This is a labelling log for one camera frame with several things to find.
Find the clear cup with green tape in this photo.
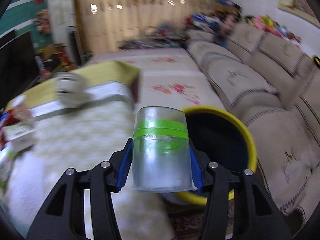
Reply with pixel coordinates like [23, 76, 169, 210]
[132, 106, 193, 193]

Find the yellow rimmed dark trash bin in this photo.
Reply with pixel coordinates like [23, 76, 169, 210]
[164, 106, 257, 206]

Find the white carton box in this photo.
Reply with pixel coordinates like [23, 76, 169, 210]
[3, 123, 35, 153]

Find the patterned table cloth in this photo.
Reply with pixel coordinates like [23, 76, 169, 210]
[1, 61, 140, 236]

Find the red snack bag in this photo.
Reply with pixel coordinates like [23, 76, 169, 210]
[1, 102, 33, 150]

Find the beige sectional sofa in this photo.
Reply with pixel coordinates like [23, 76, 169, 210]
[186, 23, 319, 218]

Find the black television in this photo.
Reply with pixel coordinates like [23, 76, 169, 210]
[0, 31, 40, 108]

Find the floral floor rug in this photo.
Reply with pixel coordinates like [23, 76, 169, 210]
[89, 48, 225, 110]

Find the plush toy pile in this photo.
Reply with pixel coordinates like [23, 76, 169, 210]
[244, 15, 302, 47]

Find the white air conditioner tower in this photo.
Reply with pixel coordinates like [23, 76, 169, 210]
[48, 0, 75, 57]

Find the beige curtain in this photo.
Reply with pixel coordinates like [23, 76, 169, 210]
[76, 0, 213, 54]

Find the cardboard boxes stack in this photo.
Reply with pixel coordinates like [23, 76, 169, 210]
[213, 0, 238, 14]

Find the framed flower painting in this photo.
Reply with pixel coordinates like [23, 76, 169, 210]
[278, 0, 319, 27]

